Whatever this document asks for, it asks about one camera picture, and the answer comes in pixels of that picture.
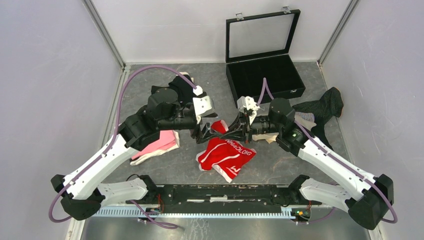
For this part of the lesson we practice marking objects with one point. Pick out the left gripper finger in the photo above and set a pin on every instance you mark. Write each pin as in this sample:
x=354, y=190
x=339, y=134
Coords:
x=201, y=135
x=208, y=126

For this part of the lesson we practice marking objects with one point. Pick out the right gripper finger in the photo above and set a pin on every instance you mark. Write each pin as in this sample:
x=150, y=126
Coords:
x=241, y=123
x=238, y=135

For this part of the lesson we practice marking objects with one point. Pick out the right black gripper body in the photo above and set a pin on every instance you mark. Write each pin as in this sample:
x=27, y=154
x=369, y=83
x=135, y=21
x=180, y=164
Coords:
x=264, y=125

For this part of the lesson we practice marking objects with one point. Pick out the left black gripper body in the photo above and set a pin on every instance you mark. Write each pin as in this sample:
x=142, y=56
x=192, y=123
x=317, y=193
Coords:
x=179, y=121

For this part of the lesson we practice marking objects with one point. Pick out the red boxer briefs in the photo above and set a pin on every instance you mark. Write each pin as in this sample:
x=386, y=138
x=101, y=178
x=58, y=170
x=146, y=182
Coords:
x=226, y=156

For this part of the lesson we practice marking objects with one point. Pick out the black display case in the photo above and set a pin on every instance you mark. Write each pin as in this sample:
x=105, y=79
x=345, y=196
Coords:
x=257, y=47

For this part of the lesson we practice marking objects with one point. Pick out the beige grey ribbed underwear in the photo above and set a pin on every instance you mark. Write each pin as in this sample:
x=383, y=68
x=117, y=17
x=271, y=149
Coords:
x=268, y=137

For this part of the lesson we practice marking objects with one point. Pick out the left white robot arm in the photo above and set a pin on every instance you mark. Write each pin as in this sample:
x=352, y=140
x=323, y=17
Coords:
x=82, y=193

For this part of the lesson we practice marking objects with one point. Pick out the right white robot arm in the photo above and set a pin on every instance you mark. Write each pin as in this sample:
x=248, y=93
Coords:
x=368, y=199

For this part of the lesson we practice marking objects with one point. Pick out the grey striped underwear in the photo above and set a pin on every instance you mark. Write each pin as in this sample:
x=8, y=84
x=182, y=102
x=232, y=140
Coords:
x=307, y=120

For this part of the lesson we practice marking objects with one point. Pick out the black underwear with beige band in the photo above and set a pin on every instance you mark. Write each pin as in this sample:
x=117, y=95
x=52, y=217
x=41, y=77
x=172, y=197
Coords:
x=184, y=91

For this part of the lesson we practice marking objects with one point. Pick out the pink underwear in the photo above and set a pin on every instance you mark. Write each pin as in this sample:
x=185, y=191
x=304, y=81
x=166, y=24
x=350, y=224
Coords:
x=168, y=140

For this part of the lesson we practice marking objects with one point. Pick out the dark striped black underwear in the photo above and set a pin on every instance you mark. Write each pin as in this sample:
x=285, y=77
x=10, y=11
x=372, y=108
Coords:
x=329, y=105

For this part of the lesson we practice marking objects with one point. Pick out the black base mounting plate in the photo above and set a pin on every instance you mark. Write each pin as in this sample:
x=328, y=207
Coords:
x=224, y=199

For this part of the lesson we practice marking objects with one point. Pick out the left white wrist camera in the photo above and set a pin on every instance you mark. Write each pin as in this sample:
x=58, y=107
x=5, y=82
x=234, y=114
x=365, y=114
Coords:
x=203, y=104

